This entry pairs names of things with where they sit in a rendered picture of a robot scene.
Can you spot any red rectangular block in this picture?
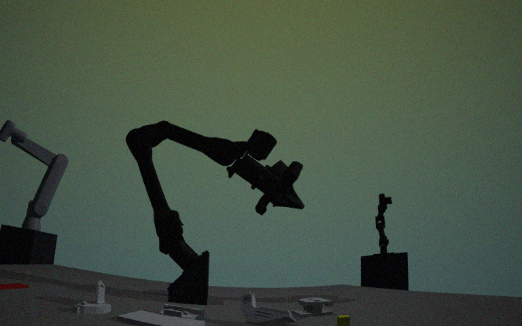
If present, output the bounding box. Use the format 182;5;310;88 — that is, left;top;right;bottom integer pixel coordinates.
0;283;29;289

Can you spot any olive yellow block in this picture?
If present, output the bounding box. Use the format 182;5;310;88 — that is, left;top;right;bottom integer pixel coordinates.
337;315;350;326

